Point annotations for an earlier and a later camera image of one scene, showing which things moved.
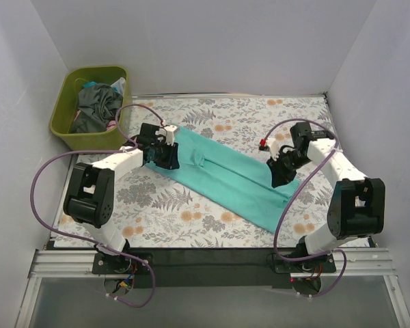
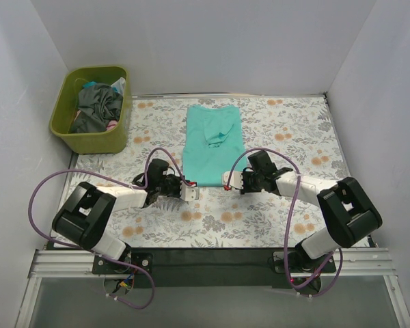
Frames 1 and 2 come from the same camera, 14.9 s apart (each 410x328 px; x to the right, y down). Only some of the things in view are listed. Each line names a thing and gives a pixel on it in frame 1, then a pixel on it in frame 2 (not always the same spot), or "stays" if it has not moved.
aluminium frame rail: x=62 y=264 stays
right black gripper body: x=283 y=168 → x=247 y=181
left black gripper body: x=167 y=156 → x=177 y=186
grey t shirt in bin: x=98 y=104 stays
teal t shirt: x=230 y=180 → x=213 y=141
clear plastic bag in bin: x=119 y=85 stays
